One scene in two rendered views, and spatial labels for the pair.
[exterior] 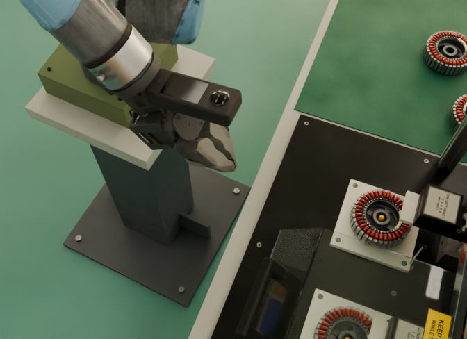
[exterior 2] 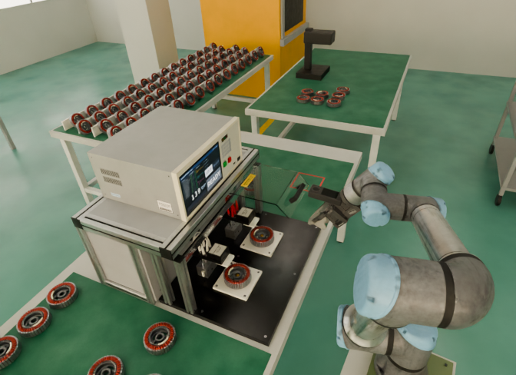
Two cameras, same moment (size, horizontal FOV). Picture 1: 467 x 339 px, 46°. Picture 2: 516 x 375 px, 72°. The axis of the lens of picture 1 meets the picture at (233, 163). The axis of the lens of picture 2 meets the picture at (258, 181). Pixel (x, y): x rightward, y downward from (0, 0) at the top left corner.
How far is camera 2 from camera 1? 1.38 m
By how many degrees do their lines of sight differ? 85
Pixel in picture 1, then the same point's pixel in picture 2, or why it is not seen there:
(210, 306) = (314, 257)
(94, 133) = not seen: hidden behind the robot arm
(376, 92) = (213, 365)
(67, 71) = (431, 362)
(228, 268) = (308, 270)
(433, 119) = (184, 343)
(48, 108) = not seen: hidden behind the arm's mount
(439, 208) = (219, 247)
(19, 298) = not seen: outside the picture
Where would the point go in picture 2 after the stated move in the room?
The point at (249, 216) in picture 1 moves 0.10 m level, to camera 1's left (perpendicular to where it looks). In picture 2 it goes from (299, 291) to (324, 291)
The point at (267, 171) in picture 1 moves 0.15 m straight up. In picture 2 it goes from (289, 313) to (289, 287)
